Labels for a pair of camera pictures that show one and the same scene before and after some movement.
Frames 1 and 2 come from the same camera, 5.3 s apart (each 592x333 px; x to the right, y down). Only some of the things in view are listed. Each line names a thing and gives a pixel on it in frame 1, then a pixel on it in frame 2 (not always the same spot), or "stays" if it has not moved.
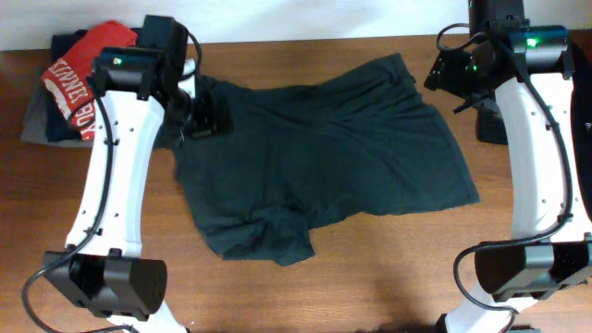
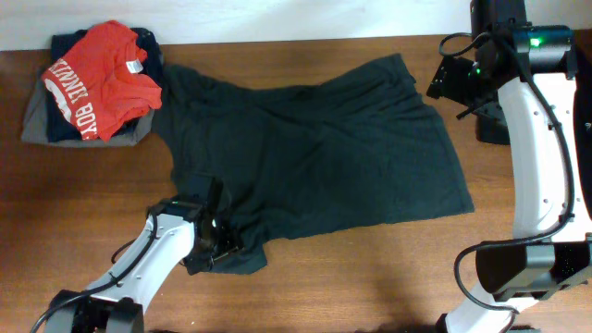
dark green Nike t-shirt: x=318 y=152 stays
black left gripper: x=208 y=123 -> x=196 y=263
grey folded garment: x=35 y=126 stays
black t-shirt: x=582 y=118 stays
